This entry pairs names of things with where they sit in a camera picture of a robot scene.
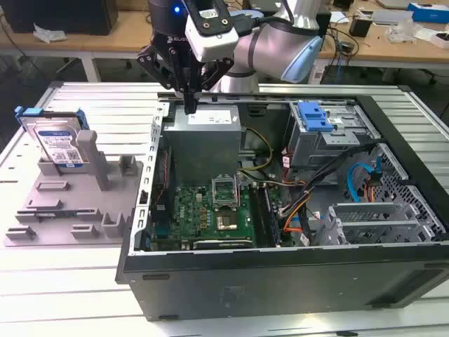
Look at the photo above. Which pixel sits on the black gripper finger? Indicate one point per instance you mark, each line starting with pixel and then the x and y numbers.
pixel 151 63
pixel 217 73

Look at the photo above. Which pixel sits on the hard disk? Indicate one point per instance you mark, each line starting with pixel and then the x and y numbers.
pixel 56 140

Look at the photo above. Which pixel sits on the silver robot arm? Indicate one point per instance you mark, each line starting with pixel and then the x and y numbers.
pixel 266 45

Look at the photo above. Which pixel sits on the wooden desk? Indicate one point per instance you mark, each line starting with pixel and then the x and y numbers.
pixel 122 35

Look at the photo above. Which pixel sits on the gray power supply unit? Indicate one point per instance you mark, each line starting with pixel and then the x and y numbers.
pixel 200 151

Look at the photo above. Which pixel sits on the large black box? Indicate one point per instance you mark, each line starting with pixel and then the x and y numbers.
pixel 70 17

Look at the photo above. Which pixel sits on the blue plastic drive latch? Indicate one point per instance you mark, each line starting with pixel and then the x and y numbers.
pixel 310 117

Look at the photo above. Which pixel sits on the white crumpled plastic bag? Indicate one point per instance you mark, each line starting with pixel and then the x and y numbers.
pixel 49 35

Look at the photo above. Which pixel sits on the black tower computer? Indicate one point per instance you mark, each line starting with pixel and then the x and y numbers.
pixel 325 24

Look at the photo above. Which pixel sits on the metal optical drive cage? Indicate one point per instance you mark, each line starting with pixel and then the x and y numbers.
pixel 315 151

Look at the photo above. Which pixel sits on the green motherboard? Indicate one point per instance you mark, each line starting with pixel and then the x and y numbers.
pixel 189 210

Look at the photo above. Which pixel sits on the CPU socket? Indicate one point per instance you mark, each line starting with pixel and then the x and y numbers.
pixel 226 223

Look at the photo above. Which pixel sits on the RAM slot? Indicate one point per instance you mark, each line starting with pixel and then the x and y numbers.
pixel 263 217
pixel 258 217
pixel 273 217
pixel 269 217

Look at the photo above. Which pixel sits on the small black speaker box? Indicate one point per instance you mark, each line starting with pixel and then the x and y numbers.
pixel 360 27

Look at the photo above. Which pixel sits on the gray parts rack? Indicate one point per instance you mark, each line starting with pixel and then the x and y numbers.
pixel 80 196

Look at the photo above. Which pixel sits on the black graphics card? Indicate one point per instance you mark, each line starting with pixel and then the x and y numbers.
pixel 221 244

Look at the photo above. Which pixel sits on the silver flat box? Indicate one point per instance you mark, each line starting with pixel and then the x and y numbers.
pixel 386 17

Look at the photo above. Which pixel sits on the clear plastic bag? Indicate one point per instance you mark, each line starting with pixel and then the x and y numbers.
pixel 401 31

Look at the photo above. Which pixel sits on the blue cardboard box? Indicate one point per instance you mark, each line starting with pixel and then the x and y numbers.
pixel 428 14

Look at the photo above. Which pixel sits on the black PC case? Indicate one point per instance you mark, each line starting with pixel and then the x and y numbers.
pixel 280 288

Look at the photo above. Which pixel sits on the small white box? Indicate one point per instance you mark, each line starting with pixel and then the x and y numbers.
pixel 440 38

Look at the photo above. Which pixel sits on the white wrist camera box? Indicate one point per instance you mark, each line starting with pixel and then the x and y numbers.
pixel 214 45

